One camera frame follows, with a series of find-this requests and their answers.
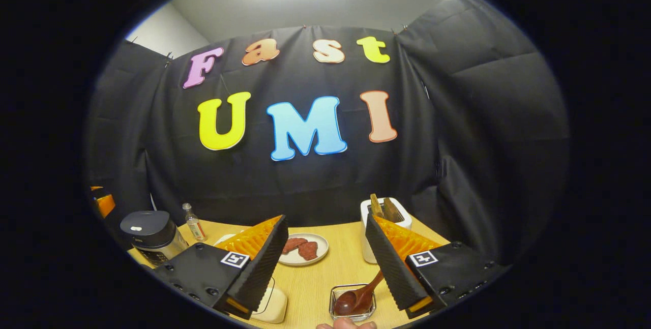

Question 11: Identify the white chopstick holder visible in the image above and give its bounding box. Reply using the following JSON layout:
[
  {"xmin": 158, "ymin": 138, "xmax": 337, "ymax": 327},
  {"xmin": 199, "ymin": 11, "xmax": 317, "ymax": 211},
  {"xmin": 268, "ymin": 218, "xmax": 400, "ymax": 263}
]
[{"xmin": 360, "ymin": 197, "xmax": 412, "ymax": 264}]

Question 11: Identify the small clear glass bottle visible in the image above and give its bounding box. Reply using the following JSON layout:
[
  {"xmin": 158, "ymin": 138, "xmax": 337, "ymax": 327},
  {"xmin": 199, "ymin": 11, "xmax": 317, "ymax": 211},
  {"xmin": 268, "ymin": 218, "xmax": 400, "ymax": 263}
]
[{"xmin": 182, "ymin": 203, "xmax": 208, "ymax": 242}]

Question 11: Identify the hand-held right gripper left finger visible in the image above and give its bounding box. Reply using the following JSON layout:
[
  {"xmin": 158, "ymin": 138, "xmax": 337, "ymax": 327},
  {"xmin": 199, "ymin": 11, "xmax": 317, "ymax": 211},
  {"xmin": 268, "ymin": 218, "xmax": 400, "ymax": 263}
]
[{"xmin": 149, "ymin": 215, "xmax": 289, "ymax": 320}]

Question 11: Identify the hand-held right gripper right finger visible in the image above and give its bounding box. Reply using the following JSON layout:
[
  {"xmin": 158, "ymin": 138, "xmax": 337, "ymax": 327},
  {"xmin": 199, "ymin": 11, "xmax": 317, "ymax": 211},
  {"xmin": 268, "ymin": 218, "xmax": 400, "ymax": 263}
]
[{"xmin": 365, "ymin": 214, "xmax": 510, "ymax": 320}]

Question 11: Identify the cream rectangular tray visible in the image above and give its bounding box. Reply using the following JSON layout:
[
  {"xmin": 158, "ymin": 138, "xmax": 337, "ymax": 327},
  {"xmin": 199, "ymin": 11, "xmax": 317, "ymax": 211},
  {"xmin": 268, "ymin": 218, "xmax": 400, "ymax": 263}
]
[{"xmin": 249, "ymin": 277, "xmax": 289, "ymax": 324}]

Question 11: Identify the silver black rice cooker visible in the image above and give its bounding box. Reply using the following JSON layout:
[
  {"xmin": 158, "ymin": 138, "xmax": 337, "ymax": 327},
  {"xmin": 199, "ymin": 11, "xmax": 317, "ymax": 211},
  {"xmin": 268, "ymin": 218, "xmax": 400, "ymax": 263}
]
[{"xmin": 120, "ymin": 211, "xmax": 190, "ymax": 267}]

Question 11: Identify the black backdrop cloth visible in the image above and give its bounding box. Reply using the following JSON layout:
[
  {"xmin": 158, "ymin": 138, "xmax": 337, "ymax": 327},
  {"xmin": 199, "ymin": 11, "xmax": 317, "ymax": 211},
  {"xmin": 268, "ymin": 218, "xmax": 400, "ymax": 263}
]
[{"xmin": 85, "ymin": 0, "xmax": 570, "ymax": 263}]

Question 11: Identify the round white plate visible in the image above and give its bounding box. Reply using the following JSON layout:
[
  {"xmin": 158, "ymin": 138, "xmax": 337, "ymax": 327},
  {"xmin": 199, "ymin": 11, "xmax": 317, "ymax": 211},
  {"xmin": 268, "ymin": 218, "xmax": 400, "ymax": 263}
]
[{"xmin": 277, "ymin": 233, "xmax": 330, "ymax": 267}]

